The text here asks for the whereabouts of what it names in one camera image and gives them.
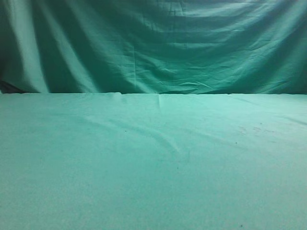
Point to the green backdrop cloth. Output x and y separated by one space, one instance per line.
153 46

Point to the green table cloth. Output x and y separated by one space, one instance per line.
111 161

